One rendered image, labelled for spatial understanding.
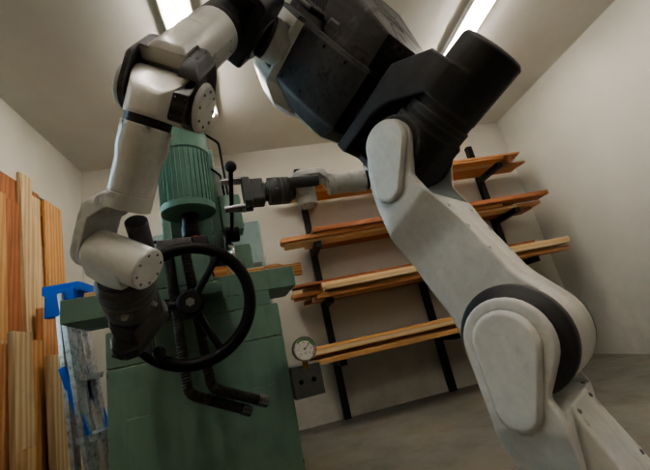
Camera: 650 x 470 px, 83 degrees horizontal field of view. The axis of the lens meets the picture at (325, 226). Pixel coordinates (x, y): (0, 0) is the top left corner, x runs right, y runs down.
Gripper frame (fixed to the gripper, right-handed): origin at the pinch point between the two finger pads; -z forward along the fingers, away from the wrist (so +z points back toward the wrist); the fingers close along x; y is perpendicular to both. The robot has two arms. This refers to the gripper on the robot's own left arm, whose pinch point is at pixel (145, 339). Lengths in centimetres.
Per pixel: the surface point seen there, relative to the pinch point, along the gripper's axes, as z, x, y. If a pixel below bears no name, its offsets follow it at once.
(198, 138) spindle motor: 3, 72, 29
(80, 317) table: -16.5, 8.2, 27.7
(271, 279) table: -15.6, 35.7, -12.1
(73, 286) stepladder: -74, 48, 88
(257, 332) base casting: -22.5, 22.5, -13.5
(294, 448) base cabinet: -37.6, 3.2, -31.6
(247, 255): -35, 59, 7
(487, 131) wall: -105, 417, -138
